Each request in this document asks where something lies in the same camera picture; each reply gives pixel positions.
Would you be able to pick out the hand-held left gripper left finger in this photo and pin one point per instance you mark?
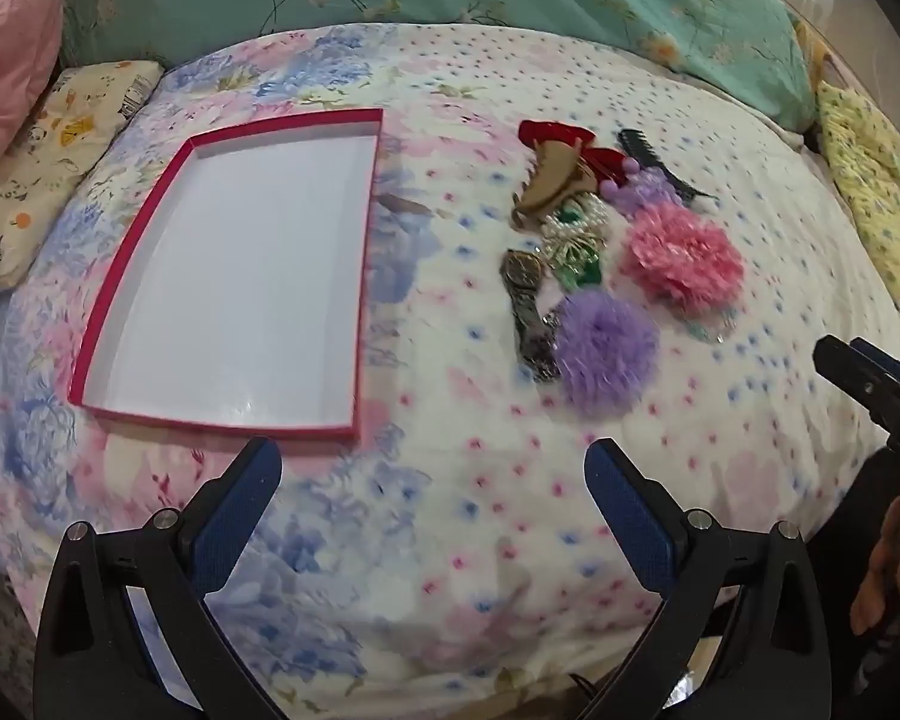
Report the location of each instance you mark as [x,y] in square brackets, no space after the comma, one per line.
[232,521]

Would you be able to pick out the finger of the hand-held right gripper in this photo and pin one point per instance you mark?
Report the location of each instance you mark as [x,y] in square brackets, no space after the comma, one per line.
[847,367]
[889,364]

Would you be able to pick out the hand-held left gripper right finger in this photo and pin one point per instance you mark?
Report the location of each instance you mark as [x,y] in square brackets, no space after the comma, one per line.
[630,521]

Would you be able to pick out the purple fluffy scrunchie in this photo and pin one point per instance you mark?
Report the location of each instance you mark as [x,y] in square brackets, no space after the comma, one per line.
[607,352]

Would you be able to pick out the pink fluffy scrunchie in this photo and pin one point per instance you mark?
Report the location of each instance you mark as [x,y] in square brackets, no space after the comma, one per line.
[682,255]

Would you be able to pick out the red shallow box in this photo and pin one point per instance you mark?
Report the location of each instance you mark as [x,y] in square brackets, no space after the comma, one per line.
[232,277]

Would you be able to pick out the purple beaded scrunchie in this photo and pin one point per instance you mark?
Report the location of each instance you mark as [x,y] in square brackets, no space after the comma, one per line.
[649,191]

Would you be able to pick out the black comb hair clip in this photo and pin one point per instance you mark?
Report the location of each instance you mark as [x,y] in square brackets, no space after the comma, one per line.
[637,144]

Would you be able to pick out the tan claw hair clip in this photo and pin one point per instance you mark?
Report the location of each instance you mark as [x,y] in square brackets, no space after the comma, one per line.
[547,195]

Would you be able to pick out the red bow hair clip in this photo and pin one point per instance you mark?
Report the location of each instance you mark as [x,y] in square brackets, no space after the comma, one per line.
[547,133]

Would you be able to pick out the person's right hand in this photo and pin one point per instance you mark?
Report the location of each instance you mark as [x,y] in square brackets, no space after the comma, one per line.
[881,577]

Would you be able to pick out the yellow floral pillow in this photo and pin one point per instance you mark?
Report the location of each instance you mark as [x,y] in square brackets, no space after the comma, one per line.
[881,202]

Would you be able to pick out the floral bed blanket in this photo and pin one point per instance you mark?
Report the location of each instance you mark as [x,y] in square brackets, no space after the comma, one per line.
[457,510]

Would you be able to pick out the metal wristwatch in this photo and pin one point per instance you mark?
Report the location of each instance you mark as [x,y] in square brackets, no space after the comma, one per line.
[525,271]

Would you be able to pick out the cream panda print pillow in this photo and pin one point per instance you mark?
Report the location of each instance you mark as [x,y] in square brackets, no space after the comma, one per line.
[45,165]

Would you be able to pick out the pink pillow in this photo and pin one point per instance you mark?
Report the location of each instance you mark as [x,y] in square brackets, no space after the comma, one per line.
[15,37]

